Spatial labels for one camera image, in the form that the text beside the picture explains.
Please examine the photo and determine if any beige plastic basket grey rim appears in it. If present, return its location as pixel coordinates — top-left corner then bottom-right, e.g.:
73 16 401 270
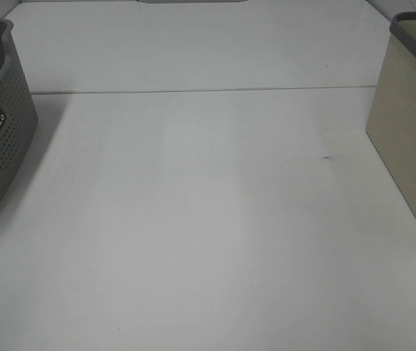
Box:
366 12 416 218

